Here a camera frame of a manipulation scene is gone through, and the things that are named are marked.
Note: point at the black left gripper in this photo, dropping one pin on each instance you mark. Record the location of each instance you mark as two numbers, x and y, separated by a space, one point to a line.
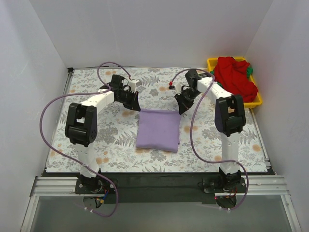
130 99

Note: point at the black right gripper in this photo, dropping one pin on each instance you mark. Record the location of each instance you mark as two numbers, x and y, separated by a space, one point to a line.
184 99

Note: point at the green t shirt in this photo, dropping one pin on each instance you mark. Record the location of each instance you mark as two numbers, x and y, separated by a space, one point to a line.
249 73

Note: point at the yellow plastic bin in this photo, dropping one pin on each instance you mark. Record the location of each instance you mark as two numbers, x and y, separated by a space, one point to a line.
212 62

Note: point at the red t shirt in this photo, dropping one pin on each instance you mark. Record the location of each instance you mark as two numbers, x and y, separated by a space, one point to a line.
232 75

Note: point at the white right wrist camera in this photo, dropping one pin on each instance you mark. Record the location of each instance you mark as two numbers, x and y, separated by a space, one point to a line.
177 87

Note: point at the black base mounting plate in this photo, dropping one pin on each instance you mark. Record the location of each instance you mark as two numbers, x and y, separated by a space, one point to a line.
160 187

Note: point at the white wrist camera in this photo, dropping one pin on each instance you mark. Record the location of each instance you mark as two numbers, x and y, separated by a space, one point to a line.
133 84
177 87

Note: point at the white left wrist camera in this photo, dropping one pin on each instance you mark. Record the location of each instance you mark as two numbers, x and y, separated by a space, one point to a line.
133 84

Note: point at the purple t shirt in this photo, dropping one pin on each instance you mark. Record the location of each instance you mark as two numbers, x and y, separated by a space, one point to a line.
159 129

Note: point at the aluminium frame rail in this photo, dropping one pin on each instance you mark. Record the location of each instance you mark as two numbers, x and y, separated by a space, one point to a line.
256 185

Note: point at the floral patterned table mat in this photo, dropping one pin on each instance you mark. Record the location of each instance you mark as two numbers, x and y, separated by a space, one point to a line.
115 145

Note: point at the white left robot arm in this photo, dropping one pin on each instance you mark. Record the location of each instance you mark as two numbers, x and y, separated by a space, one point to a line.
82 124

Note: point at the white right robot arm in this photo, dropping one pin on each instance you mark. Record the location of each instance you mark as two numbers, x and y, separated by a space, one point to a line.
229 119

